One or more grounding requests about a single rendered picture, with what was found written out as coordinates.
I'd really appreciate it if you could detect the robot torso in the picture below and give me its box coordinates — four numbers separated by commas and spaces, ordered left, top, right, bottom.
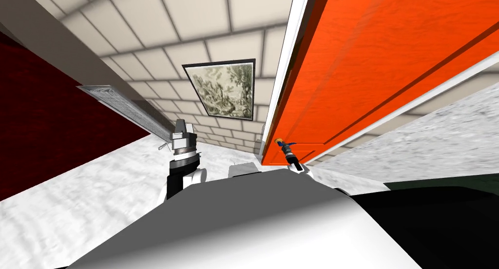
54, 162, 424, 269

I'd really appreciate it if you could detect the orange door leaf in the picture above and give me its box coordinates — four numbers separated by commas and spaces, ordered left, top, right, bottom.
260, 0, 499, 167

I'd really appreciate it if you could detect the framed landscape picture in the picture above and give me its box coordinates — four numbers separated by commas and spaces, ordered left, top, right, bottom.
181, 58, 257, 121

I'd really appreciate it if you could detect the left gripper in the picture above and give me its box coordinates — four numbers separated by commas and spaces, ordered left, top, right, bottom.
170, 118, 199, 151

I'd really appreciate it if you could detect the grey wall vent grille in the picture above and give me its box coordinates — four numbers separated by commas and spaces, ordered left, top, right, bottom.
76, 84, 177, 144

